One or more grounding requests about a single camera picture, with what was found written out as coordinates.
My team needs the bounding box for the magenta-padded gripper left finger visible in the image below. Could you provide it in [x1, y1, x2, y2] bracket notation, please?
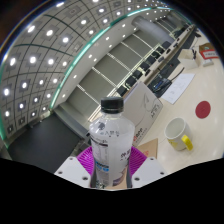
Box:
[54, 145, 98, 188]

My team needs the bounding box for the large white cardboard box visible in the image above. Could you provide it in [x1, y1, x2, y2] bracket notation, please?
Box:
[122, 81, 164, 148]

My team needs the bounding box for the white mug with yellow handle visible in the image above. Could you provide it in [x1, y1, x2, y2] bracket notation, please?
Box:
[163, 117, 194, 152]

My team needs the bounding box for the long curved conference desk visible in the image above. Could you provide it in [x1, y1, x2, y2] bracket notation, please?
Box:
[139, 23, 205, 88]

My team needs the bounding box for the flat round red coaster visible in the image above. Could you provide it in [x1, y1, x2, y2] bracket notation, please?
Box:
[195, 100, 212, 119]

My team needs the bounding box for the group of ceiling lights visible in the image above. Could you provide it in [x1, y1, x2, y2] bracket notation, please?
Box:
[0, 0, 174, 134]

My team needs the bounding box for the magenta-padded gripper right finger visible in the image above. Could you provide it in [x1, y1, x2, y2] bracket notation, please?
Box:
[125, 145, 168, 188]

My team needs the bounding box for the row of black office chairs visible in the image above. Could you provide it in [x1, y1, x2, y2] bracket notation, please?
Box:
[114, 39, 174, 98]

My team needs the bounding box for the white printed paper sheet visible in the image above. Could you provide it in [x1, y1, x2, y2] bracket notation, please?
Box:
[160, 72, 196, 106]

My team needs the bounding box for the clear plastic water bottle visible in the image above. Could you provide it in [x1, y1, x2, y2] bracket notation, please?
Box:
[88, 97, 136, 189]

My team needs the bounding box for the black desk phone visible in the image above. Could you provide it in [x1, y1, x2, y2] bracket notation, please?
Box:
[147, 74, 173, 98]

